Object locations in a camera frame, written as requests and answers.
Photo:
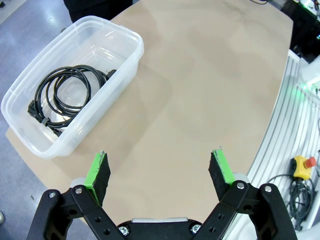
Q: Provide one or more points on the black control equipment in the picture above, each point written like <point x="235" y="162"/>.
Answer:
<point x="300" y="30"/>

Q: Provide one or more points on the yellow emergency stop button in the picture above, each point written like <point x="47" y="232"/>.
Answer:
<point x="301" y="167"/>

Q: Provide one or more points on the person in black t-shirt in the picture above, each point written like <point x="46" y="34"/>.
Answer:
<point x="87" y="10"/>

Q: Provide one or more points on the clear plastic storage container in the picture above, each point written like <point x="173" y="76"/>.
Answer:
<point x="130" y="45"/>

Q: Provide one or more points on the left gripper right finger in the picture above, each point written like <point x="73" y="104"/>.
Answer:
<point x="220" y="175"/>

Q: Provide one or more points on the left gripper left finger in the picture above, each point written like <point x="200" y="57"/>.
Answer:
<point x="100" y="180"/>

